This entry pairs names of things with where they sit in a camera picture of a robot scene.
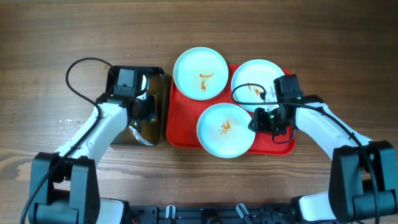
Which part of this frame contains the left black cable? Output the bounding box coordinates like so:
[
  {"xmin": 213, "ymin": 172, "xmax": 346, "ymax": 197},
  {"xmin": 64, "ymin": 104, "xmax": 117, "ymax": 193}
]
[{"xmin": 20, "ymin": 57, "xmax": 118, "ymax": 224}]

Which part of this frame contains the black water tray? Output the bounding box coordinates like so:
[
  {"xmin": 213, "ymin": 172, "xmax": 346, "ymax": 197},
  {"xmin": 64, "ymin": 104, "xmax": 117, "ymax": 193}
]
[{"xmin": 105, "ymin": 65, "xmax": 165, "ymax": 146}]

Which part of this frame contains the white plate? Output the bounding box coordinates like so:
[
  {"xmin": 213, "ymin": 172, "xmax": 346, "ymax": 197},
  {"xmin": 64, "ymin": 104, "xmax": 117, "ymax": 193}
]
[
  {"xmin": 173, "ymin": 47, "xmax": 229, "ymax": 101},
  {"xmin": 197, "ymin": 103, "xmax": 256, "ymax": 159},
  {"xmin": 231, "ymin": 59, "xmax": 285, "ymax": 103}
]

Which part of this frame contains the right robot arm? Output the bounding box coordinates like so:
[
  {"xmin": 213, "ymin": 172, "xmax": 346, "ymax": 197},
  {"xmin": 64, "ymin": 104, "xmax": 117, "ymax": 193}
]
[{"xmin": 248, "ymin": 75, "xmax": 397, "ymax": 223}]

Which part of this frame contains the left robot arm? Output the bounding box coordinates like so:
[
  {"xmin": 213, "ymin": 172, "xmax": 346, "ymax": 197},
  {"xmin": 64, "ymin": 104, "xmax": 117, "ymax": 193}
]
[{"xmin": 21, "ymin": 66, "xmax": 162, "ymax": 223}]

